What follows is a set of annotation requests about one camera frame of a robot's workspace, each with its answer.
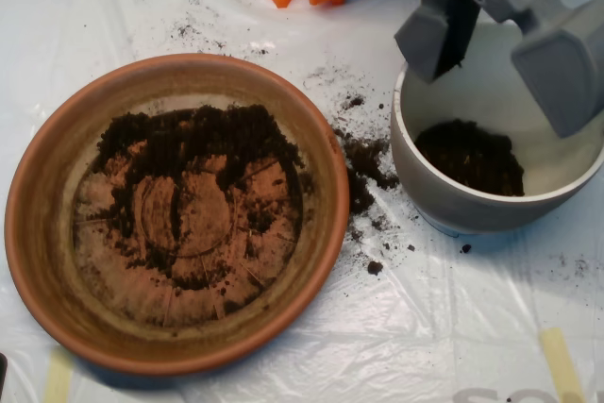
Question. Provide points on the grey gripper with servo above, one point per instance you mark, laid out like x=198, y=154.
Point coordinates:
x=501, y=3

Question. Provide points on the dark soil heap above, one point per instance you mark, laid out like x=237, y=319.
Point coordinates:
x=189, y=139

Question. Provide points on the white ceramic pot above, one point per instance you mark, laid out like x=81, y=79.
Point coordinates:
x=424, y=190

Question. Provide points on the spilled soil pile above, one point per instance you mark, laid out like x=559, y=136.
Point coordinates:
x=365, y=167

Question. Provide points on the small dark food piece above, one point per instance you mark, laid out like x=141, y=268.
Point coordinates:
x=466, y=248

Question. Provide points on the dark brown food chunk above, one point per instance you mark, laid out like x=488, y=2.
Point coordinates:
x=375, y=267

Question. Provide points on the terracotta clay saucer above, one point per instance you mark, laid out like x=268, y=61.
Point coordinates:
x=42, y=233

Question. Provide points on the clear plastic cover sheet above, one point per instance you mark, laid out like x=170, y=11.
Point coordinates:
x=424, y=327

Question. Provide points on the long beige masking tape strip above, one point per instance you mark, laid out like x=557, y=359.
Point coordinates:
x=561, y=365
x=57, y=379

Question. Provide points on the black object at edge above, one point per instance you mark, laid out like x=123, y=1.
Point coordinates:
x=3, y=372

